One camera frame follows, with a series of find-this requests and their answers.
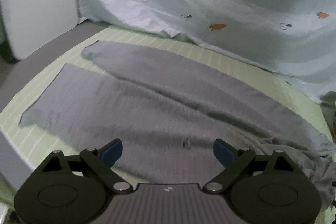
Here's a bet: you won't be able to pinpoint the grey sweatpants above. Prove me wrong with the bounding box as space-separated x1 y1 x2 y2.
19 40 335 210

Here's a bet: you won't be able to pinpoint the green grid bed sheet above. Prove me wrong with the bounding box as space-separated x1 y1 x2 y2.
1 23 331 204

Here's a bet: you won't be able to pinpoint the light blue carrot quilt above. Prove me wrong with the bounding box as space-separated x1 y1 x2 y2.
78 0 335 106

